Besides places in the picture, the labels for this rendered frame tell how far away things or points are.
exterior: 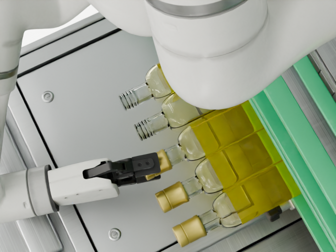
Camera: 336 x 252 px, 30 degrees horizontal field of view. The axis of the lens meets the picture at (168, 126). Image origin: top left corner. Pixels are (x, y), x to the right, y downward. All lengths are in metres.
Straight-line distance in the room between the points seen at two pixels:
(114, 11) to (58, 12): 0.29
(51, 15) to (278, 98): 0.33
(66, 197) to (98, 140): 0.21
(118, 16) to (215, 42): 0.13
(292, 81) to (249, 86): 0.39
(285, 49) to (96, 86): 0.68
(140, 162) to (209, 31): 0.52
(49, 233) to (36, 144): 0.16
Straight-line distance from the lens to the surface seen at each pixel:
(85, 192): 0.95
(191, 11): 0.45
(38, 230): 1.13
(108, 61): 1.19
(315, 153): 0.88
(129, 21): 0.58
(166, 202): 0.97
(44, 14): 0.85
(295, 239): 1.16
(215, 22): 0.46
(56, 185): 0.95
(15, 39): 0.84
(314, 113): 0.90
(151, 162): 0.96
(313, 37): 0.54
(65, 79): 1.18
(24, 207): 0.98
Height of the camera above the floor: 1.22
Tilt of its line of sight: 7 degrees down
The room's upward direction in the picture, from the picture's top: 116 degrees counter-clockwise
